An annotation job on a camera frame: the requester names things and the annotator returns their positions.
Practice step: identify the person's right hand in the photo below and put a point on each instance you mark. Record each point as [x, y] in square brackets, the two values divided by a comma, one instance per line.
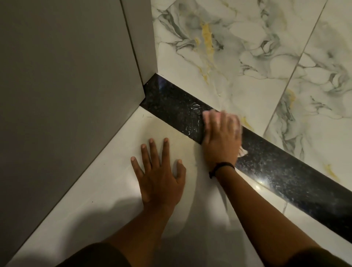
[221, 143]

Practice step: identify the person's left hand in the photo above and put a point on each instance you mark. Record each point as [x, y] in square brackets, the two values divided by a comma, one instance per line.
[161, 184]

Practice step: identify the person's left little finger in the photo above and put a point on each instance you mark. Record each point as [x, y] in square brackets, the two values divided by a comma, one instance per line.
[137, 167]

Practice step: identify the person's left thumb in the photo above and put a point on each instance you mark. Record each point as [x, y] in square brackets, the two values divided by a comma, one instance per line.
[179, 172]

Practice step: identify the person's right fingers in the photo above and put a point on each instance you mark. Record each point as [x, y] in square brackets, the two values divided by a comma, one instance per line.
[222, 122]

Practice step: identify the person's left middle finger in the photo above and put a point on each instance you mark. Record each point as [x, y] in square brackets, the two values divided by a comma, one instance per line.
[155, 154]

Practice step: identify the pale pink cleaning cloth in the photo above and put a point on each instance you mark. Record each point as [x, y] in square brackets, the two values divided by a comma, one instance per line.
[211, 113]

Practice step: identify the person's right forearm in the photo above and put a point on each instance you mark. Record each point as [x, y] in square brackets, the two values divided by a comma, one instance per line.
[261, 214]

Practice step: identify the person's left forearm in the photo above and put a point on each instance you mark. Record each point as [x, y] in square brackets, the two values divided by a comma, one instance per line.
[143, 233]

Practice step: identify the black wrist band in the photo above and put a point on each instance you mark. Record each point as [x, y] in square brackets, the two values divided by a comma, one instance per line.
[224, 165]

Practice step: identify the black granite threshold strip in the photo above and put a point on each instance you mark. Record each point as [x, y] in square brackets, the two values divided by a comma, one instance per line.
[176, 106]

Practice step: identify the dark shirt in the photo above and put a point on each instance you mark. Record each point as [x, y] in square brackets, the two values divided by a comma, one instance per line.
[90, 258]

